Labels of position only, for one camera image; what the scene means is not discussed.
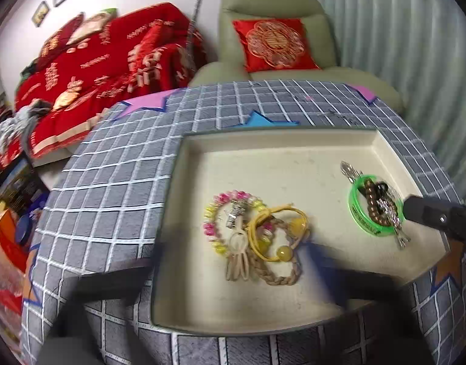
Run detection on dark printed box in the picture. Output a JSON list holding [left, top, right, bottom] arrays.
[[0, 157, 48, 214]]

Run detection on grey clothes pile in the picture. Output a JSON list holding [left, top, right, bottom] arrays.
[[0, 100, 54, 150]]

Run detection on green armchair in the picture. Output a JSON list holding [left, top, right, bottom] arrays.
[[189, 0, 405, 113]]

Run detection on floor lamp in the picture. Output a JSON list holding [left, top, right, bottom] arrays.
[[186, 0, 211, 74]]

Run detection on clear plastic bag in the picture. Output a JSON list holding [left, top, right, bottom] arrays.
[[0, 251, 25, 351]]

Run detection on orange red box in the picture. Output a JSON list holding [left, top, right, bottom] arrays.
[[0, 208, 29, 275]]

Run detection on braided brown rope bracelet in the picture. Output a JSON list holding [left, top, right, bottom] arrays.
[[248, 215, 304, 287]]

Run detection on small picture frame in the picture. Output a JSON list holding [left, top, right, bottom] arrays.
[[31, 0, 50, 27]]

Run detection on cream jewelry tray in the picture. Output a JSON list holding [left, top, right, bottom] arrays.
[[149, 127, 447, 337]]

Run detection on brown beaded bracelet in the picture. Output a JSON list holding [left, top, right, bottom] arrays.
[[362, 179, 403, 226]]

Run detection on orange star sticker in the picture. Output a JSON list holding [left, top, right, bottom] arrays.
[[430, 248, 464, 290], [22, 242, 42, 305]]

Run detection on blue printed box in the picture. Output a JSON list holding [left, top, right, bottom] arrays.
[[14, 197, 48, 245]]

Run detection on cream printed cushion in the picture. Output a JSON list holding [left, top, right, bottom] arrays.
[[67, 8, 117, 45]]

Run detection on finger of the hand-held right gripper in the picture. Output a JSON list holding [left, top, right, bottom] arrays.
[[402, 195, 466, 254]]

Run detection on grey checked tablecloth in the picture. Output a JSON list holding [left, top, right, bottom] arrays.
[[20, 79, 466, 365]]

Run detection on small pink star sticker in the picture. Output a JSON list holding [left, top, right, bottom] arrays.
[[346, 83, 379, 104]]

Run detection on red printed sofa blanket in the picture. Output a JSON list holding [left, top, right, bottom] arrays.
[[14, 2, 208, 159]]

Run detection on pale green curtain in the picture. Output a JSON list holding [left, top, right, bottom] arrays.
[[312, 0, 466, 188]]

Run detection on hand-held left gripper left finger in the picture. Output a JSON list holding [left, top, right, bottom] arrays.
[[35, 260, 156, 365]]

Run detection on beige looped cord charm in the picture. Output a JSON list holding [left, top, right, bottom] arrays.
[[225, 230, 253, 283]]

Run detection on large pink star sticker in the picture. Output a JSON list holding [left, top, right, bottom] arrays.
[[120, 90, 170, 115]]

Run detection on green bracelet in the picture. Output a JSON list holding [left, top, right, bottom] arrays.
[[348, 173, 403, 237]]

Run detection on red embroidered cushion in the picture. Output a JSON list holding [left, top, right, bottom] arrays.
[[232, 18, 321, 72]]

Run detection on pink yellow beaded bracelet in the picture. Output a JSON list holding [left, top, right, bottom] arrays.
[[203, 190, 275, 256]]

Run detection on yellow hair tie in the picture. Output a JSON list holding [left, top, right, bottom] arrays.
[[247, 203, 310, 265]]

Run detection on blue star sticker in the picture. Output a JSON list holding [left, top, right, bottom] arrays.
[[242, 110, 301, 128]]

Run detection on small silver charm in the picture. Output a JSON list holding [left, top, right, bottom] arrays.
[[340, 161, 365, 182]]

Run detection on dark red pillow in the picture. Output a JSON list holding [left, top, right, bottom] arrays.
[[38, 12, 85, 62]]

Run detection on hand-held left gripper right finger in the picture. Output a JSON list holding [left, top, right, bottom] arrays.
[[304, 244, 436, 365]]

